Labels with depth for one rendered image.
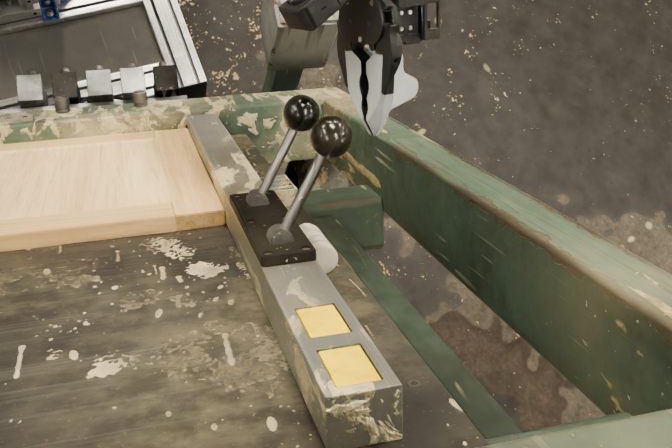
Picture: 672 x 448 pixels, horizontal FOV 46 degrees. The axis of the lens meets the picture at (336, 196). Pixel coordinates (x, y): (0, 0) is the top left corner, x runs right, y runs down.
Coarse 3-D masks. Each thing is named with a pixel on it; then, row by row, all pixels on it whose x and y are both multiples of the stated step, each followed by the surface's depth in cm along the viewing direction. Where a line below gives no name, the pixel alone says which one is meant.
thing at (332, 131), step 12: (324, 120) 70; (336, 120) 70; (312, 132) 71; (324, 132) 70; (336, 132) 70; (348, 132) 70; (312, 144) 71; (324, 144) 70; (336, 144) 70; (348, 144) 71; (324, 156) 71; (336, 156) 71; (312, 168) 72; (312, 180) 72; (300, 192) 72; (300, 204) 72; (288, 216) 72; (276, 228) 72; (288, 228) 72; (276, 240) 71; (288, 240) 72
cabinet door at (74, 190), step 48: (0, 144) 130; (48, 144) 128; (96, 144) 128; (144, 144) 127; (192, 144) 125; (0, 192) 104; (48, 192) 103; (96, 192) 102; (144, 192) 101; (192, 192) 99; (0, 240) 86; (48, 240) 88; (96, 240) 89
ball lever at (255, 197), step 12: (300, 96) 82; (288, 108) 81; (300, 108) 81; (312, 108) 81; (288, 120) 82; (300, 120) 81; (312, 120) 81; (288, 132) 83; (288, 144) 83; (276, 156) 83; (276, 168) 83; (264, 180) 83; (252, 192) 84; (264, 192) 83; (252, 204) 83; (264, 204) 83
